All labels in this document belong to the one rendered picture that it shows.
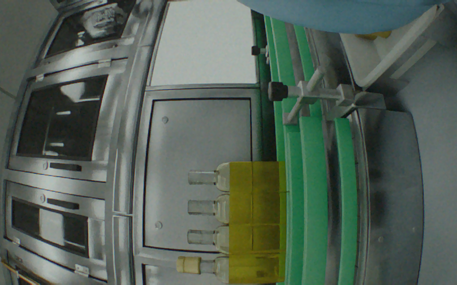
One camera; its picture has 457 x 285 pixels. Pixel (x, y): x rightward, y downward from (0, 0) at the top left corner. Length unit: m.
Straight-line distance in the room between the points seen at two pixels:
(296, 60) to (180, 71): 0.34
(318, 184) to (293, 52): 0.31
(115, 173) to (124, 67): 0.39
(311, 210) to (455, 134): 0.24
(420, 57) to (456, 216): 0.23
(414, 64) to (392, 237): 0.26
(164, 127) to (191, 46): 0.28
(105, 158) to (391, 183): 0.71
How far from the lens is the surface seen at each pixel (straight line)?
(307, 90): 0.29
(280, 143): 0.46
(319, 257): 0.30
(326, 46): 0.51
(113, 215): 0.63
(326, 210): 0.29
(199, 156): 0.55
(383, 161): 0.33
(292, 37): 0.53
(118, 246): 0.63
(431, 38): 0.33
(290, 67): 0.46
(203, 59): 0.67
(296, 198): 0.36
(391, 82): 0.40
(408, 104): 0.42
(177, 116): 0.59
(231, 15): 0.80
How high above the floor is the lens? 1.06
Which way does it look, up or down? 1 degrees up
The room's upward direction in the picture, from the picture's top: 90 degrees counter-clockwise
